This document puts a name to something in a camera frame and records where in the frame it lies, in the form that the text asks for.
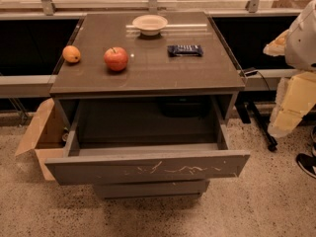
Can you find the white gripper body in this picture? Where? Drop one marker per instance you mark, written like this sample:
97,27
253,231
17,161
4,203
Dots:
302,44

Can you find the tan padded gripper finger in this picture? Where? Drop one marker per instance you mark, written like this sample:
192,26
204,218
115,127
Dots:
299,100

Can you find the grey top drawer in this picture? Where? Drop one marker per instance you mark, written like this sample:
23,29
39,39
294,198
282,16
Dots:
131,141

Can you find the grey drawer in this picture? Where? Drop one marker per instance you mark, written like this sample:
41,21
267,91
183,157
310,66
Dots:
131,141
160,189

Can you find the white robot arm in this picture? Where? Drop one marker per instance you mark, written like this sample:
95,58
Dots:
298,44

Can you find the grey bottom drawer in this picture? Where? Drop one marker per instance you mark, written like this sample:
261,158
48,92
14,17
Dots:
160,189

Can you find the grey drawer cabinet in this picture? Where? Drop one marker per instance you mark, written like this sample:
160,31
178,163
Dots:
180,84

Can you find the black stand leg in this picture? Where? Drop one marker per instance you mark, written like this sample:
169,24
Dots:
244,110

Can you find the black and white shoe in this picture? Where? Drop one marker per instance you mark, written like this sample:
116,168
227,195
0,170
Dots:
307,164

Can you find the blue snack bar wrapper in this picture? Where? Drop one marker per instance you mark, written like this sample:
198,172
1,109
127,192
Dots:
185,50

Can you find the white bowl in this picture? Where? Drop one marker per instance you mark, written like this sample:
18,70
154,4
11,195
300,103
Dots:
150,25

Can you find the red apple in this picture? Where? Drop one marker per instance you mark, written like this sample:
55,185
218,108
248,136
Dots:
116,58

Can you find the orange fruit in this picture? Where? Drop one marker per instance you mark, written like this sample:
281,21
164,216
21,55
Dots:
71,54

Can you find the cardboard box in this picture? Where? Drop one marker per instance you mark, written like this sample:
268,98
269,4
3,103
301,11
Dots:
44,136

